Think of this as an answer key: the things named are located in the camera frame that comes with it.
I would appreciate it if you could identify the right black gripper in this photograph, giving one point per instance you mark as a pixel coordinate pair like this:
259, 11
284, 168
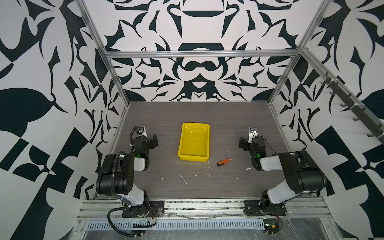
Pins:
245, 143

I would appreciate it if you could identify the small green circuit board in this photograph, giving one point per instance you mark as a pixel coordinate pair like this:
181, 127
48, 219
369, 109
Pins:
272, 226

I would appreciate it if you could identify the aluminium front rail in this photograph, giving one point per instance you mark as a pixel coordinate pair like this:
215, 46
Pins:
208, 208

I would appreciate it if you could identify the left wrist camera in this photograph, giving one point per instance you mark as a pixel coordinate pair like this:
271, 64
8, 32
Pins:
141, 131

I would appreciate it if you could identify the white slotted cable duct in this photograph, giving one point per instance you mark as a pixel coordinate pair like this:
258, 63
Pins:
166, 224

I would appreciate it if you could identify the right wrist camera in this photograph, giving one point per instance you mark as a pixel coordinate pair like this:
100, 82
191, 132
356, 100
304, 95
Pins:
253, 133

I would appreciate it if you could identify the orange black screwdriver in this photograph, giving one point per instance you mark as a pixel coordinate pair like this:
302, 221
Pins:
223, 162

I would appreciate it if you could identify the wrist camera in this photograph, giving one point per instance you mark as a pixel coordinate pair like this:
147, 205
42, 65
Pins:
253, 133
141, 131

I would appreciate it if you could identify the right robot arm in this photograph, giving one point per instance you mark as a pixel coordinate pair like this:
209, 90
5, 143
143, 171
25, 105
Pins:
302, 174

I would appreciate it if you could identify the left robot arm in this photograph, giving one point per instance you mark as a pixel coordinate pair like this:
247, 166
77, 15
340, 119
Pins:
116, 177

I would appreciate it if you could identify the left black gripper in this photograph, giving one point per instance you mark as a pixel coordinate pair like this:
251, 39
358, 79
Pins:
151, 141

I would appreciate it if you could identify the yellow plastic bin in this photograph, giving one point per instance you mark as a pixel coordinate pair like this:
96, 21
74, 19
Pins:
195, 142

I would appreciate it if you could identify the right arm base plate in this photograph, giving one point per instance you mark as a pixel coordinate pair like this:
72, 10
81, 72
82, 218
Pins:
256, 208

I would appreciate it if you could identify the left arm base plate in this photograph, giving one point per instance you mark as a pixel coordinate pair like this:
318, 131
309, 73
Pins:
143, 209

